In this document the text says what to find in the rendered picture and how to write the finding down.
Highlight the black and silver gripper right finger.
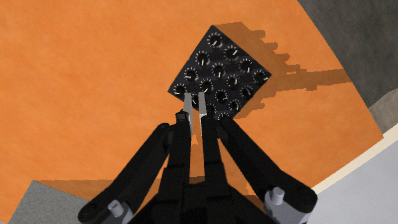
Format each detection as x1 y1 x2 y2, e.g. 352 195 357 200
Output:
198 92 318 224

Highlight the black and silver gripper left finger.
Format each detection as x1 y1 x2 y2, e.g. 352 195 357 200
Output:
78 93 193 224

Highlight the black knob box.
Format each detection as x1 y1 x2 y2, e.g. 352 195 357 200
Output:
168 25 272 120

